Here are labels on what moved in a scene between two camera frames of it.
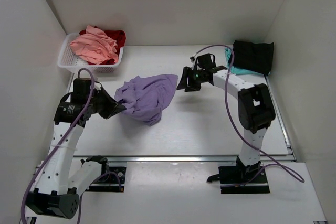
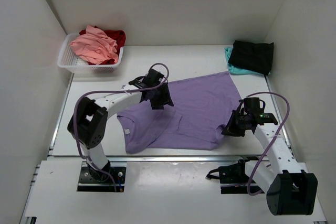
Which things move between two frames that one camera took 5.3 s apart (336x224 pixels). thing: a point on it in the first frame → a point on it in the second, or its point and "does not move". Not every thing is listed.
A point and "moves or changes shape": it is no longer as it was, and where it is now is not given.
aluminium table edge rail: [182, 159] does not move
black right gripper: [187, 76] → [229, 129]
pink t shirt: [95, 46] does not move
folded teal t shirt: [235, 70] does not move
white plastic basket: [70, 58] does not move
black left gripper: [112, 107] → [165, 98]
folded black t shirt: [253, 56] does not move
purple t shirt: [143, 98] moves or changes shape
